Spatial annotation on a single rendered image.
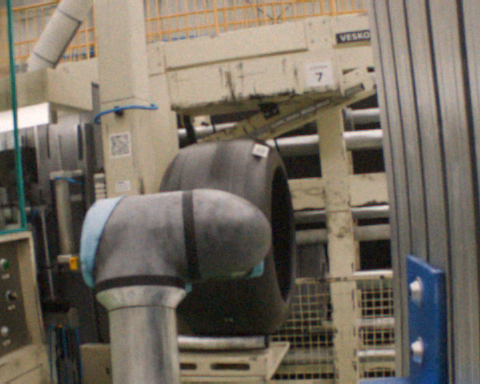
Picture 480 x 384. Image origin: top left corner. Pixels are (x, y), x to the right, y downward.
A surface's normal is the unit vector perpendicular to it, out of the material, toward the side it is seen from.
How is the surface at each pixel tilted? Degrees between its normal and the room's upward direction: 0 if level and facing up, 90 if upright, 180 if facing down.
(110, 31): 90
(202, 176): 52
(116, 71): 90
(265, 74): 90
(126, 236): 71
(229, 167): 46
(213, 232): 87
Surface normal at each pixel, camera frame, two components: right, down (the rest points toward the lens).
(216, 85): -0.30, 0.07
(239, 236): 0.64, 0.06
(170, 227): -0.04, -0.22
